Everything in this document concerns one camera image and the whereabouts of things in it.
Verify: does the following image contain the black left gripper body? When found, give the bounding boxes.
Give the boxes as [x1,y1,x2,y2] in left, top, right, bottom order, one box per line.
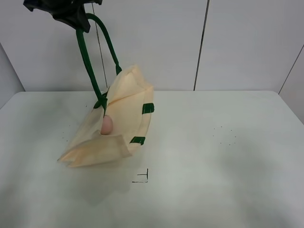
[23,0,102,33]

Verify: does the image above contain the cream linen bag green handles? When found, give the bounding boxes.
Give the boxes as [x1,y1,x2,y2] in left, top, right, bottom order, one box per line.
[58,13,155,168]

